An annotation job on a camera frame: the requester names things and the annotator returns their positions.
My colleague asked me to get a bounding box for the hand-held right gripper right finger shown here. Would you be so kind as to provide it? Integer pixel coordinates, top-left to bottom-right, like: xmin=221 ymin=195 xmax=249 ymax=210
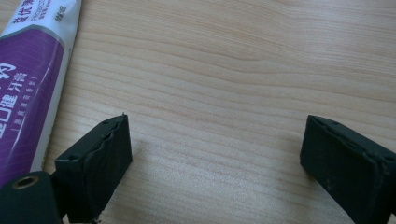
xmin=299 ymin=114 xmax=396 ymax=224

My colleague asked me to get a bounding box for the purple and white toothpaste tube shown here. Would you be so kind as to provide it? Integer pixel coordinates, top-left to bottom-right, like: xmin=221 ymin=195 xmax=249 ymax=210
xmin=0 ymin=0 xmax=83 ymax=188

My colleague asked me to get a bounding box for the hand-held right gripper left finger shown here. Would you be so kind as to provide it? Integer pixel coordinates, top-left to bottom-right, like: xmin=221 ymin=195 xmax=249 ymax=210
xmin=54 ymin=113 xmax=134 ymax=224

